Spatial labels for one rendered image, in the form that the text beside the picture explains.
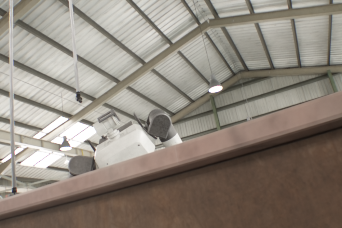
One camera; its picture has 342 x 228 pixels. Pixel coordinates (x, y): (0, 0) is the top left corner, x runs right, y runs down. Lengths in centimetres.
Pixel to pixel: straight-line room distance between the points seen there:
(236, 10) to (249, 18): 54
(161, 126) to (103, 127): 27
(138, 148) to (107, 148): 14
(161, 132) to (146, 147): 11
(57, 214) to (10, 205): 2
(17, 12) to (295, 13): 869
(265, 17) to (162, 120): 1111
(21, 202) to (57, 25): 1047
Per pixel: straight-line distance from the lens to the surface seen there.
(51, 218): 17
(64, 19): 1047
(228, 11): 1272
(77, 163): 161
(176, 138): 161
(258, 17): 1255
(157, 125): 156
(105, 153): 154
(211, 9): 1239
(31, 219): 18
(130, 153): 152
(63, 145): 1228
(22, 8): 949
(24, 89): 1250
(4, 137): 1117
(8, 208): 18
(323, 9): 1243
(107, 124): 155
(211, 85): 1000
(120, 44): 1197
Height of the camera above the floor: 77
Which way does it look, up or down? 19 degrees up
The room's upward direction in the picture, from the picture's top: 11 degrees counter-clockwise
